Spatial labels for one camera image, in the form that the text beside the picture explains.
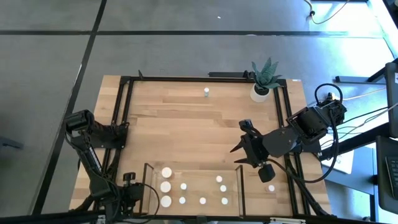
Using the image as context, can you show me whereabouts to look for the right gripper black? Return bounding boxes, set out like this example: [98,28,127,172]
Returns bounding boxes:
[229,119,272,169]

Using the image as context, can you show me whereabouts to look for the clear acrylic shelf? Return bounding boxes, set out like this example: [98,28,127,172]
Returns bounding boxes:
[139,163,246,217]

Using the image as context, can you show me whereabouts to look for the green plant in white pot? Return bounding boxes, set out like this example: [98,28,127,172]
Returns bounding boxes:
[249,57,283,103]

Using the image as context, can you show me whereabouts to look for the black crossbar with silver brackets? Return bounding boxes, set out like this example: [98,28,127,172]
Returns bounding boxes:
[0,210,398,224]

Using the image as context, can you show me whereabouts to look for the white paper sheet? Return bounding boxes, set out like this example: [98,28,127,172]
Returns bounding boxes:
[322,149,355,175]

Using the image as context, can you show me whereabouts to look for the black diagonal desk beam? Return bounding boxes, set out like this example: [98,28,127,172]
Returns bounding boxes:
[320,121,392,162]

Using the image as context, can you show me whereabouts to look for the grey side table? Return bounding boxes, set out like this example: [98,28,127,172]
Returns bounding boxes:
[322,146,379,196]

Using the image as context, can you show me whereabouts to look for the dark grey floor object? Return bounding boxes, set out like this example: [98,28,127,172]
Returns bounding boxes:
[0,135,25,151]

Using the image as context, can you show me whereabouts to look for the black desk foot bar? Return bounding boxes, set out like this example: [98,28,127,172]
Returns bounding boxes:
[335,67,389,85]

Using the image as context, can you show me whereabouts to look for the black laptop keyboard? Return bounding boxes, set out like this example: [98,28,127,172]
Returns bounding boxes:
[375,135,398,215]

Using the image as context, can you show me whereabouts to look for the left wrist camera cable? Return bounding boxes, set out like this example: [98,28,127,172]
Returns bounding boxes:
[141,182,161,223]

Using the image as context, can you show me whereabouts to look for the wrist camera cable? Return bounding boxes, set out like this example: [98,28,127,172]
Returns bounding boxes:
[141,182,161,223]
[267,83,344,184]

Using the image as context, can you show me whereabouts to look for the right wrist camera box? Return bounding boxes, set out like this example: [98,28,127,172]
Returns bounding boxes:
[257,164,277,184]

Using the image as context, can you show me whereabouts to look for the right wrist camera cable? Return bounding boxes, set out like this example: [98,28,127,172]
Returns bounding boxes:
[267,83,344,184]

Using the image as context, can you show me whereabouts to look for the black aluminium table frame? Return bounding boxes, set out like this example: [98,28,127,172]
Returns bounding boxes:
[70,74,332,218]

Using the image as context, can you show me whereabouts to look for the black cable bundle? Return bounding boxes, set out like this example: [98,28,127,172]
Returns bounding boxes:
[320,102,398,150]

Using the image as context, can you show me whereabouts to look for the pale cable with black plug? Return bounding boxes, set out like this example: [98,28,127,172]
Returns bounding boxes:
[303,0,351,26]

